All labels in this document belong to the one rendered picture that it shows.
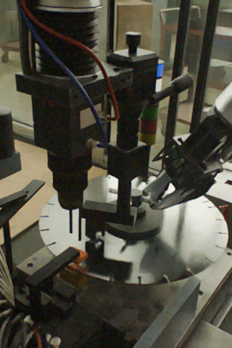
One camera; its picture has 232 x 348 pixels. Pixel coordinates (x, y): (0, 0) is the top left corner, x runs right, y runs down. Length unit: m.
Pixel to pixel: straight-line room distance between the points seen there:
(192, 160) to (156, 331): 0.23
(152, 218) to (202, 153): 0.17
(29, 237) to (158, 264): 0.46
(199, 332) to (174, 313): 0.23
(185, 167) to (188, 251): 0.15
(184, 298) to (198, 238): 0.20
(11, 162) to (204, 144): 0.34
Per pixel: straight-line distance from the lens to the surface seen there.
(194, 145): 0.60
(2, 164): 0.73
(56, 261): 0.59
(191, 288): 0.54
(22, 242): 1.01
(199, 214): 0.76
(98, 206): 0.63
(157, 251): 0.66
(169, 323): 0.50
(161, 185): 0.68
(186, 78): 0.57
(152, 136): 0.96
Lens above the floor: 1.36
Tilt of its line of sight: 29 degrees down
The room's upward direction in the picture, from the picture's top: 3 degrees clockwise
